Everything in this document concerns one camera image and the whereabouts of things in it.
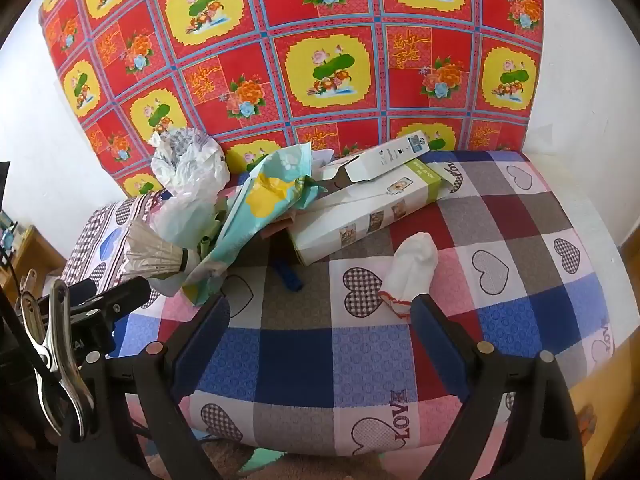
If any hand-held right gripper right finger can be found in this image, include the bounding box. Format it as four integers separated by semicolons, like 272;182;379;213
410;294;586;480

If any pink paper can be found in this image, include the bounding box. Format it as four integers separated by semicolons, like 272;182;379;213
260;217;297;240

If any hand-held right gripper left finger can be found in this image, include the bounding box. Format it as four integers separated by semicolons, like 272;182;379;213
57;292;232;480

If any checkered heart bedsheet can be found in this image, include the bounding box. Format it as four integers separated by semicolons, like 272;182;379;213
60;150;623;458

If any white plastic bag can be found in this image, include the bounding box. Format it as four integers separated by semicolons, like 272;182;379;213
150;127;232;241

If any red floral printed cloth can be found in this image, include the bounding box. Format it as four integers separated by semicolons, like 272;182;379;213
39;0;546;198

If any slim white cardboard box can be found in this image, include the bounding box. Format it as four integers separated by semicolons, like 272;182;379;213
320;130;432;184

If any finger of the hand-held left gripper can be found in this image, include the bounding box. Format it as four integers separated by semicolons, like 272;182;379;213
67;276;152;322

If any metal spring clip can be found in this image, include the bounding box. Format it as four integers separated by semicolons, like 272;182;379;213
19;269;40;311
20;280;96;441

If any small blue object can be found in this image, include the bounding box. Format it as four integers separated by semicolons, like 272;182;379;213
272;259;304;293

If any white feather shuttlecock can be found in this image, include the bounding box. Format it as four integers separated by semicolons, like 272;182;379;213
122;220;201;281

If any long white green cardboard box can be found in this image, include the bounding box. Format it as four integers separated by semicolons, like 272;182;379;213
286;159;463;267

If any wooden desk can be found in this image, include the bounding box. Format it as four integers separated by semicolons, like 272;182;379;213
0;225;66;321

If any white knit glove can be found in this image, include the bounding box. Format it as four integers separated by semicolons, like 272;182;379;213
380;232;440;318

